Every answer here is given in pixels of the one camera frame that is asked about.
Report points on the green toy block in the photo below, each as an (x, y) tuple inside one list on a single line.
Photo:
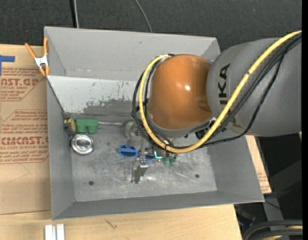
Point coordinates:
[(86, 126)]

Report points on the blue plastic clip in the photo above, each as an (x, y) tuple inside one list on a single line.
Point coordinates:
[(127, 151)]

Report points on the thin metal rod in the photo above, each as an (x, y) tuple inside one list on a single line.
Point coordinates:
[(111, 123)]

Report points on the yellow and black small tool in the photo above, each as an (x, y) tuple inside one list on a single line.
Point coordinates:
[(69, 125)]

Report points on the black cylinder on white bracket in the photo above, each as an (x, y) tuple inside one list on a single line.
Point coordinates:
[(200, 134)]

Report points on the shiny metal cup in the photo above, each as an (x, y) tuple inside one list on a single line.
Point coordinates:
[(81, 144)]

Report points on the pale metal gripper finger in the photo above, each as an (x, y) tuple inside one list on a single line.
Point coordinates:
[(139, 171)]

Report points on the brown cardboard board red print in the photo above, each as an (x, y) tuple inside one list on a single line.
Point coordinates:
[(23, 184)]

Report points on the grey metal bin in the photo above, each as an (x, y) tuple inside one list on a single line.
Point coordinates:
[(106, 179)]

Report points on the clear glass thing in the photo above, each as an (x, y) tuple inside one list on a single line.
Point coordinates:
[(130, 128)]

